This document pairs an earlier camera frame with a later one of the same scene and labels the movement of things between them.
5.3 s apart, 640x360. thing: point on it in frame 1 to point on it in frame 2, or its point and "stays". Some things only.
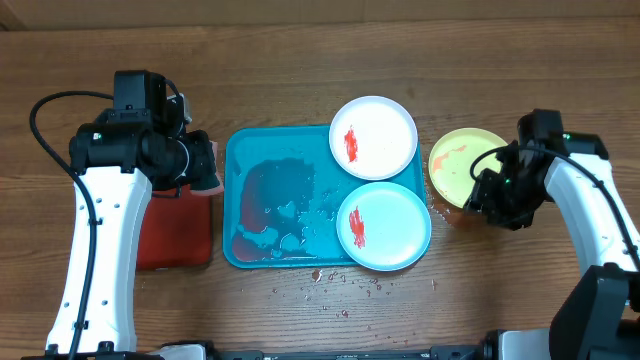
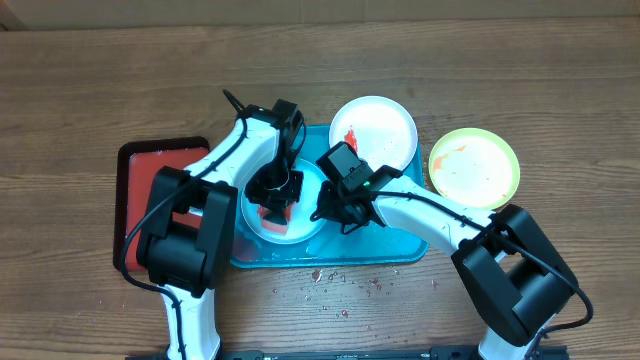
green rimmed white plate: (450, 162) stays
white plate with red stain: (373, 138) stays
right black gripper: (483, 196) to (333, 211)
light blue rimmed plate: (383, 226) to (300, 222)
